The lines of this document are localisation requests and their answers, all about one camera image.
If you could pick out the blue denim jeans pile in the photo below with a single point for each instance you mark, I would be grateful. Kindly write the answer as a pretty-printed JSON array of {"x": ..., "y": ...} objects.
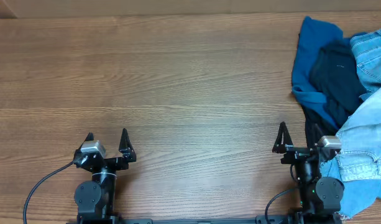
[{"x": 367, "y": 52}]

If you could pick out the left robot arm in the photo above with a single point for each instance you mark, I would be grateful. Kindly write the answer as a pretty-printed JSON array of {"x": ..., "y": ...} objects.
[{"x": 95, "y": 198}]

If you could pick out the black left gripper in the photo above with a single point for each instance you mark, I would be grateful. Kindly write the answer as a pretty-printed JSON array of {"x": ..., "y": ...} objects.
[{"x": 109, "y": 161}]

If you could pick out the dark navy garment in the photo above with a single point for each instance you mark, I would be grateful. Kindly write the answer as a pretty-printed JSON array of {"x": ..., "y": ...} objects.
[{"x": 334, "y": 75}]

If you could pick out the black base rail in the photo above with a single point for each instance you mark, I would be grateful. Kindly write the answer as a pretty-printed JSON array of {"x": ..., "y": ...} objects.
[{"x": 259, "y": 219}]

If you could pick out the light blue denim shorts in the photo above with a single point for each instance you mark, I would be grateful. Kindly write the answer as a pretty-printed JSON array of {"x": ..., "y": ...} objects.
[{"x": 358, "y": 165}]

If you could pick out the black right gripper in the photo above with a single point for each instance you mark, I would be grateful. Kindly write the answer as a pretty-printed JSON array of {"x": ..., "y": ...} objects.
[{"x": 301, "y": 151}]

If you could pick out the blue shirt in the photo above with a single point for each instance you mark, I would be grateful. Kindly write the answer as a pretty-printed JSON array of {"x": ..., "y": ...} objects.
[{"x": 313, "y": 35}]

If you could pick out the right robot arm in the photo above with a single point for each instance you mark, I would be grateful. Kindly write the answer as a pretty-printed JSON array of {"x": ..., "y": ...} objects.
[{"x": 320, "y": 196}]

